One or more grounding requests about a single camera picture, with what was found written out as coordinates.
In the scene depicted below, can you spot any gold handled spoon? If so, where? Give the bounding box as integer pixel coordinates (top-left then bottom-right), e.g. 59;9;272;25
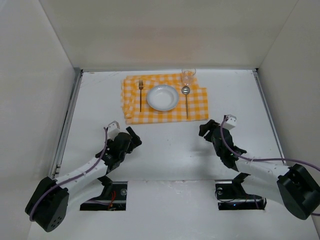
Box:
181;85;191;118

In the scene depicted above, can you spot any yellow checkered cloth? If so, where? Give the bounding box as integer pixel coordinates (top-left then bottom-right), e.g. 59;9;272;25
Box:
121;73;209;125

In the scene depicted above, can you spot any white plate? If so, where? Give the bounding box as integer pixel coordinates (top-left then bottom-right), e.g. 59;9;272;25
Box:
146;84;180;112

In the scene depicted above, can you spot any gold handled fork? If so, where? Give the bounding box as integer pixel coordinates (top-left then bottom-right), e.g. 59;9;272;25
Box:
138;79;144;113

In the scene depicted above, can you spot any clear plastic cup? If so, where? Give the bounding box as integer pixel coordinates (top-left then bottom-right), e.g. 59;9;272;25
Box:
181;68;197;86

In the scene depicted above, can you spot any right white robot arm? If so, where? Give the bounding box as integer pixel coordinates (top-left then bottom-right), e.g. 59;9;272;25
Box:
199;115;320;220

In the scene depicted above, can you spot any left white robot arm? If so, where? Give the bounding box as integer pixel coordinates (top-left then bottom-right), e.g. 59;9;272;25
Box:
25;127;142;233

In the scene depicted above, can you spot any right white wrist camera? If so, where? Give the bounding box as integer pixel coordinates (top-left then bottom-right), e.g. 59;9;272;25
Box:
223;114;237;131

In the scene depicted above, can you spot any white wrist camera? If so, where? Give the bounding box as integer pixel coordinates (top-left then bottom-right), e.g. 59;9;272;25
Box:
107;120;121;140
223;114;237;131

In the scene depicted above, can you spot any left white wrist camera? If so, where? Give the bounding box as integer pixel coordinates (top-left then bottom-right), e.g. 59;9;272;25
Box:
107;120;121;140

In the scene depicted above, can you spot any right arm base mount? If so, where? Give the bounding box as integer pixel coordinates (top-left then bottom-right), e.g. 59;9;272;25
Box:
214;173;267;211

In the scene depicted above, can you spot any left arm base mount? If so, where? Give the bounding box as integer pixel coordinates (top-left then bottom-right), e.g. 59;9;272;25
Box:
79;181;128;212

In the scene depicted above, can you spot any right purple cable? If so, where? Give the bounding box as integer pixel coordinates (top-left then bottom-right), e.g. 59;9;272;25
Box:
219;116;320;216

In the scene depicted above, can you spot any purple cable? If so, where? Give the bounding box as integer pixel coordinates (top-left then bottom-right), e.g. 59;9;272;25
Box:
28;126;111;222
219;116;320;216

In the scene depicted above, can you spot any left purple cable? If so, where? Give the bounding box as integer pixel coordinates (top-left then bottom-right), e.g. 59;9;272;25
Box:
28;126;111;222

